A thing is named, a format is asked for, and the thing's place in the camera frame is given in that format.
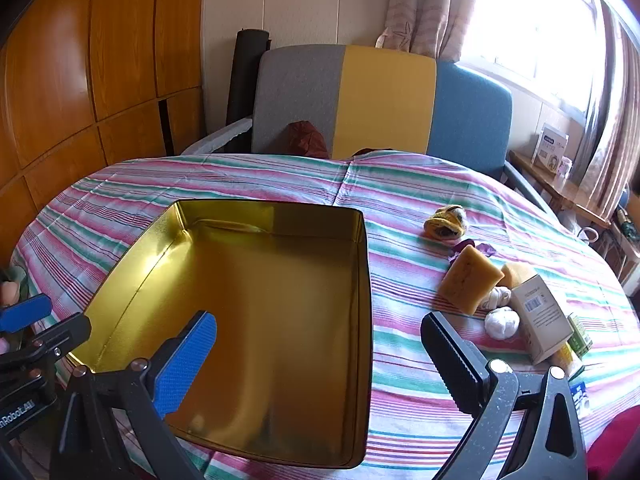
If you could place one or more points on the white product box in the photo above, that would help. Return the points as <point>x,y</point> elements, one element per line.
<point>550,147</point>

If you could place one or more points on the white barcode carton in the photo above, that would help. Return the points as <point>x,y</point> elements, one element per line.
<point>542,325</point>

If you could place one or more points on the window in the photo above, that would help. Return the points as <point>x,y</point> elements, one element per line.
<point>530,25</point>

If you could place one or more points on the person's red clothing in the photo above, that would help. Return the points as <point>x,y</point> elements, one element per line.
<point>620,450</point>

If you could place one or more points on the yellow knitted sock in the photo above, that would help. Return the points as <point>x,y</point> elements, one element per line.
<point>442,225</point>

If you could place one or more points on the pink patterned curtain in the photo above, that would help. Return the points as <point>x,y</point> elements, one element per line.
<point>612,110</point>
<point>425,10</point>

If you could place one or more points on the rectangular gold tin box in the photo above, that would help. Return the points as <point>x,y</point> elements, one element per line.
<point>280,310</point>

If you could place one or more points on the white mug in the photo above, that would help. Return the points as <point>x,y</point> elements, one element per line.
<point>590,234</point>

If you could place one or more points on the grey yellow blue sofa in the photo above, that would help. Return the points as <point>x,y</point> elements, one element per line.
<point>300,95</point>

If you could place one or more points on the wooden wardrobe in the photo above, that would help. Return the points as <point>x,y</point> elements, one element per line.
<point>75,60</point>

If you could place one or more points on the striped tablecloth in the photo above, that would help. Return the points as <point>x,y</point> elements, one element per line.
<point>300,175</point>

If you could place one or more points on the blue tissue pack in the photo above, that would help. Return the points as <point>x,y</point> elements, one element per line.
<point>580,397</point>

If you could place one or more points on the small white bottle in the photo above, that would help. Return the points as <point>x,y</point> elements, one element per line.
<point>565,166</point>

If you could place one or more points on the small green box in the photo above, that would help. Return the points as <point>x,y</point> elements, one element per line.
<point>580,337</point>

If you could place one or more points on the black rolled mat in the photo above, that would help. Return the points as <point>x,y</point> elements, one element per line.
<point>245,75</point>

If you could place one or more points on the wooden side shelf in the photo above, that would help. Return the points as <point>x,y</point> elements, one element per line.
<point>550,187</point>

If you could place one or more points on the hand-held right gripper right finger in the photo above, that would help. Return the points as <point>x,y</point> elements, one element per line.
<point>455,360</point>

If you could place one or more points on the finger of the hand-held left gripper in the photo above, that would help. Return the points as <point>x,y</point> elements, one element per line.
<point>60,332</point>
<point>25,310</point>

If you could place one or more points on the white garlic bulb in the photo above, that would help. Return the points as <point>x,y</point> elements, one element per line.
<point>501,324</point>

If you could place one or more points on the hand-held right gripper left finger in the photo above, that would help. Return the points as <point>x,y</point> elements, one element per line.
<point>187,360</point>

